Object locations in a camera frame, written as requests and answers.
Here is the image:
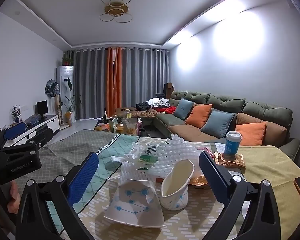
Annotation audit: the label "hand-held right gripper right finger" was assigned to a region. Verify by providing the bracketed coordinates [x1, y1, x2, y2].
[199, 151, 282, 240]

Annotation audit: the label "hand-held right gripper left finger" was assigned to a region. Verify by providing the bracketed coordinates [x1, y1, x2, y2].
[16, 151, 99, 240]

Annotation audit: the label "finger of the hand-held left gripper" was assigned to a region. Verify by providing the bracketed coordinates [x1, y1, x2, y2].
[0, 122, 26, 153]
[1, 126, 53, 158]

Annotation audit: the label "gold snack wrapper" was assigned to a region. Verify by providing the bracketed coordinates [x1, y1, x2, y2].
[190, 151, 247, 188]

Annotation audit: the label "squashed white paper cup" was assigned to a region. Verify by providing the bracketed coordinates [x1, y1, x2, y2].
[161, 159, 195, 210]

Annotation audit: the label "paper cup blue print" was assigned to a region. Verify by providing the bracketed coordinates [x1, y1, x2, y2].
[103, 179, 165, 228]

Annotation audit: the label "green clear snack wrapper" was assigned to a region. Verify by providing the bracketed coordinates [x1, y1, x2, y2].
[140, 155, 158, 165]

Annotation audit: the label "person's left hand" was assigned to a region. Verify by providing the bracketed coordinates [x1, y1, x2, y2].
[5, 179, 21, 215]

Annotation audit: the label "blue vase with flowers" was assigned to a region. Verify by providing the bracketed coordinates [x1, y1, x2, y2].
[11, 105, 22, 124]

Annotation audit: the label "blue patterned tray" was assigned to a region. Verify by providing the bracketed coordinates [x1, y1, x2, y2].
[25, 114, 41, 126]

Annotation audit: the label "white tv cabinet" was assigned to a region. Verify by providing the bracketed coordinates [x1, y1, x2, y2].
[0, 114, 60, 148]

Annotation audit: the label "black monitor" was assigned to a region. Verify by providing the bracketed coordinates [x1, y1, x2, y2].
[35, 100, 49, 118]

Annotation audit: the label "blue cup with white lid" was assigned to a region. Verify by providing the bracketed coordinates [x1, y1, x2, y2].
[224, 131, 242, 156]

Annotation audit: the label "wooden coat stand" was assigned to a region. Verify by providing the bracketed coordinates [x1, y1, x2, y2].
[53, 96, 63, 125]

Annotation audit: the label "leafy plant in yellow pot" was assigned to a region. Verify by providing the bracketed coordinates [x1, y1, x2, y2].
[60, 77, 81, 127]

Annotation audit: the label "white foam fruit net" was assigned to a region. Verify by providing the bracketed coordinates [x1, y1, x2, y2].
[112, 134, 202, 185]

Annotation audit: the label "large blue cushion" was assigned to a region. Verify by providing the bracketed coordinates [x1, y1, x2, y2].
[201, 111, 235, 138]

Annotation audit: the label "green and brown sofa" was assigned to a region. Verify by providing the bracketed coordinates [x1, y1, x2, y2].
[154, 90, 300, 159]

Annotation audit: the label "blue grey hanging clothing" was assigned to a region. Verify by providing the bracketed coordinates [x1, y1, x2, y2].
[45, 79, 60, 98]

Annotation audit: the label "orange cushion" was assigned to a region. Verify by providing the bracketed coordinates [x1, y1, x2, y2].
[184, 104, 213, 128]
[234, 121, 267, 146]

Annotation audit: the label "cluttered coffee table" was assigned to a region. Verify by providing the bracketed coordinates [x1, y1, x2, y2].
[107, 109, 143, 134]

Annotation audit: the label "clear bag of yellow snacks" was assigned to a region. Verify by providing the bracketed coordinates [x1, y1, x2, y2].
[122, 117, 140, 134]

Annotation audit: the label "small blue cushion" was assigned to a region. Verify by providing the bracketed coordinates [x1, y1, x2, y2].
[173, 98, 195, 120]

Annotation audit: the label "white standing air conditioner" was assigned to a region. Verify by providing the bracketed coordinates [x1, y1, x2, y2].
[56, 65, 74, 120]

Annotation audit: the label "red clothing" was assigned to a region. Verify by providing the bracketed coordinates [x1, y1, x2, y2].
[156, 106, 177, 115]

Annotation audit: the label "grey curtain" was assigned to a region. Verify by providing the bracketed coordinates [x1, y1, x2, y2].
[121, 47, 171, 108]
[71, 47, 108, 120]

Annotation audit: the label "small potted plant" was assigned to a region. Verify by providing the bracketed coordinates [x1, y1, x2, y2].
[62, 51, 74, 67]

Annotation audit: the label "pile of clothes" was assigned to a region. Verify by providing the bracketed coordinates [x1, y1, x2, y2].
[136, 99, 170, 112]

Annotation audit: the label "brown cardboard boxes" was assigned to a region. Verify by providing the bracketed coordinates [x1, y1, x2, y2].
[164, 83, 175, 99]

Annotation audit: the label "orange curtain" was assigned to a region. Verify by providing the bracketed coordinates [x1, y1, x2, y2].
[105, 46, 123, 118]

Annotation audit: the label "gold ring ceiling lamp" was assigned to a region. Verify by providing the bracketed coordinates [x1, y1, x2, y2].
[99, 0, 133, 23]

